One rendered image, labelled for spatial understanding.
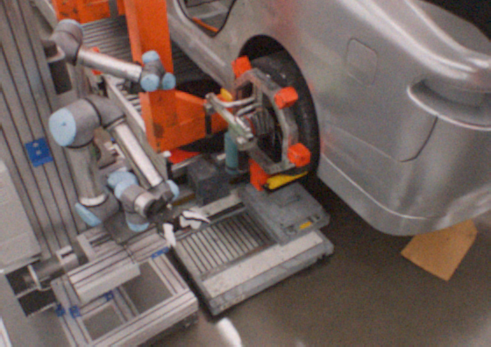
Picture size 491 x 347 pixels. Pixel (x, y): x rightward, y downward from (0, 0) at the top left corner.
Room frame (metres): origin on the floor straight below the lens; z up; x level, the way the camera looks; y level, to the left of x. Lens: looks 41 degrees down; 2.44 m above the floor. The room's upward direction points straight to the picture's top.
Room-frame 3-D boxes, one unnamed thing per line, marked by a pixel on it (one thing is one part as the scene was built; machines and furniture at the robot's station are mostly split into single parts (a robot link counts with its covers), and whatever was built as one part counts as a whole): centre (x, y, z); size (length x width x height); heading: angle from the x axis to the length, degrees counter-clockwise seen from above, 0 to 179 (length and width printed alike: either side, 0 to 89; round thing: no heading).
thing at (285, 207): (2.25, -0.23, 0.32); 0.40 x 0.30 x 0.28; 32
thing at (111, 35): (3.69, 0.79, 0.14); 2.47 x 0.85 x 0.27; 32
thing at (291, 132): (2.16, -0.09, 0.85); 0.54 x 0.07 x 0.54; 32
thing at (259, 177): (2.18, -0.12, 0.48); 0.16 x 0.12 x 0.17; 122
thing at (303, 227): (2.25, -0.23, 0.13); 0.50 x 0.36 x 0.10; 32
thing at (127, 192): (1.24, 0.39, 1.21); 0.11 x 0.08 x 0.09; 50
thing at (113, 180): (1.51, 0.51, 0.98); 0.13 x 0.12 x 0.14; 140
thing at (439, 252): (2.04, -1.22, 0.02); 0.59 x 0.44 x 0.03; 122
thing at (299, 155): (1.89, -0.26, 0.85); 0.09 x 0.08 x 0.07; 32
